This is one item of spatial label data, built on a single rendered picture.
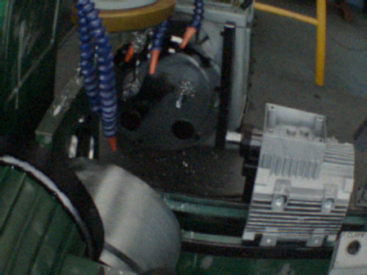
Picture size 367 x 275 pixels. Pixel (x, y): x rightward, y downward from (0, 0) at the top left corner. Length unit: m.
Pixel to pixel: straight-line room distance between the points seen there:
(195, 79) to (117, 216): 0.53
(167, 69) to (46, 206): 0.80
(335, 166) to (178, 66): 0.41
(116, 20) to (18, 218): 0.52
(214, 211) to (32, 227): 0.78
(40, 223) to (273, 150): 0.60
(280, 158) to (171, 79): 0.34
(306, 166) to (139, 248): 0.36
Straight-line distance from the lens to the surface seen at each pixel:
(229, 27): 1.20
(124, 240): 0.86
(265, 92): 1.95
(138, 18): 1.01
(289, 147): 1.09
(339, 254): 0.99
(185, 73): 1.35
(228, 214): 1.29
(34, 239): 0.55
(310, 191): 1.11
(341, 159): 1.14
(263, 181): 1.10
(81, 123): 1.19
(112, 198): 0.90
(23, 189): 0.59
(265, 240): 1.15
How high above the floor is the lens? 1.70
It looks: 32 degrees down
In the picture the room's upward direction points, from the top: 5 degrees clockwise
